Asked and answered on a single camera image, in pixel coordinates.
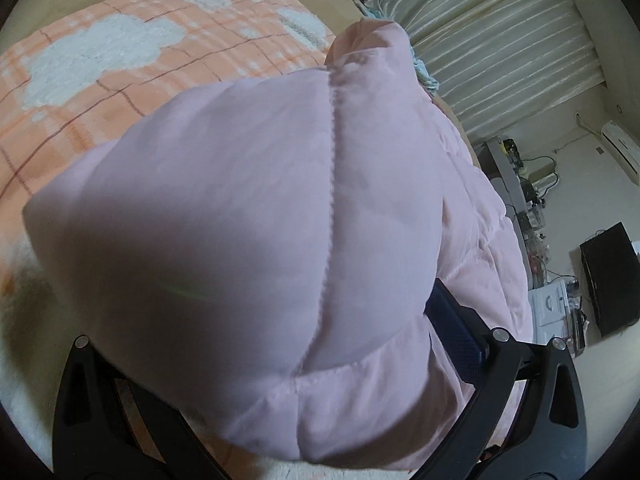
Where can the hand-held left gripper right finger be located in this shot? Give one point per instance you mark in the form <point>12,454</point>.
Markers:
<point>455,325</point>

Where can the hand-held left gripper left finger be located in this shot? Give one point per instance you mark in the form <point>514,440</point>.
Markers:
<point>87,390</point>

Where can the pink quilted comforter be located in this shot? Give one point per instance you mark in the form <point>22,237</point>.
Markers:
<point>225,210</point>

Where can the white drawer unit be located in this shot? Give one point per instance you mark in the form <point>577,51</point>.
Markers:
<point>547,310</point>

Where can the grey desk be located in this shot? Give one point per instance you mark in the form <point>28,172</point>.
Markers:
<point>505,175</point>

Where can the black speaker box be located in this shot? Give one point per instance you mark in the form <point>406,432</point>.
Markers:
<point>610,280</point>

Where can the white air conditioner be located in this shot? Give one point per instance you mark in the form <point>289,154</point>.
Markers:
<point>622,147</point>

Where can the light blue cloth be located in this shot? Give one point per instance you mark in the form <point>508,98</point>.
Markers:
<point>425,72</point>

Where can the white pleated curtain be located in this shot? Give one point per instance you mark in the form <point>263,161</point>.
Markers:
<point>500,35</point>

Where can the orange plaid cloud blanket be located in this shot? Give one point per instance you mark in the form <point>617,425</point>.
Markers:
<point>200,60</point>

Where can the bed with tan sheet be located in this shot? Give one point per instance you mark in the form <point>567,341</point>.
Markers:
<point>50,10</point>

